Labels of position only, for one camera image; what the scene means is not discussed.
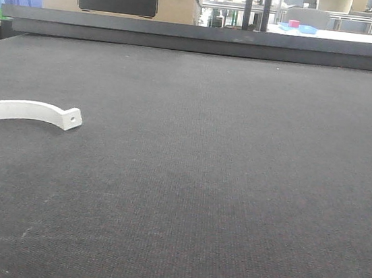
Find white curved pipe clamp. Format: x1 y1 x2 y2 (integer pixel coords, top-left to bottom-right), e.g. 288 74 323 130
0 100 83 131

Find blue tray with pink block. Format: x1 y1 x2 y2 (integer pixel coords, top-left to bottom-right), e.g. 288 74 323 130
278 19 317 35

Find black vertical poles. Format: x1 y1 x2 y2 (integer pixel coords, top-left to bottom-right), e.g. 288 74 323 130
240 0 281 34

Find dark raised table edge board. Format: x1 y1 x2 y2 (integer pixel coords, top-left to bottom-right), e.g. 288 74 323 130
2 4 372 71

